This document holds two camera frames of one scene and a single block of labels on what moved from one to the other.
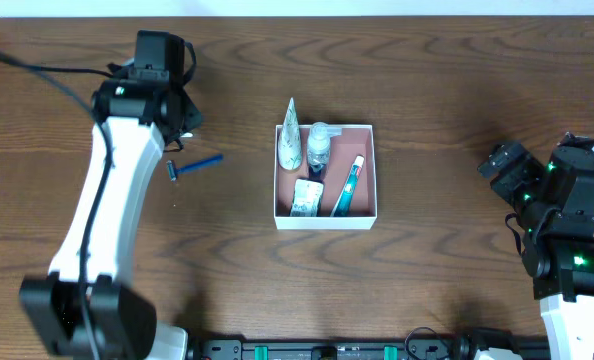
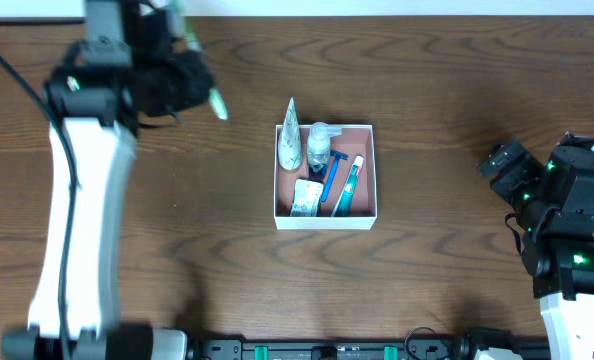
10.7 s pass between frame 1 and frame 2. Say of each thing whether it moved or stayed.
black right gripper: stayed
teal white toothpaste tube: stayed
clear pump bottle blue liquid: stayed
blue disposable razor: moved
